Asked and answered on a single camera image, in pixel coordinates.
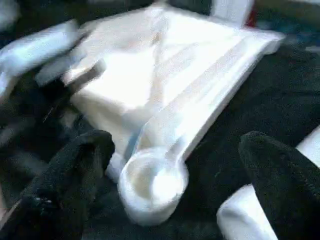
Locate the white plastic table top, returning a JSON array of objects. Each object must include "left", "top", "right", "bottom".
[{"left": 64, "top": 4, "right": 287, "bottom": 227}]

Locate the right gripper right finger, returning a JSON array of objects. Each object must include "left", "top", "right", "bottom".
[{"left": 238, "top": 131, "right": 320, "bottom": 240}]

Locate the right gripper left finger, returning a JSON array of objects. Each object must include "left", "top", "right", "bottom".
[{"left": 0, "top": 131, "right": 116, "bottom": 240}]

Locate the white plastic table leg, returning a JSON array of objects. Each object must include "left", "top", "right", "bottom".
[{"left": 216, "top": 125, "right": 320, "bottom": 240}]

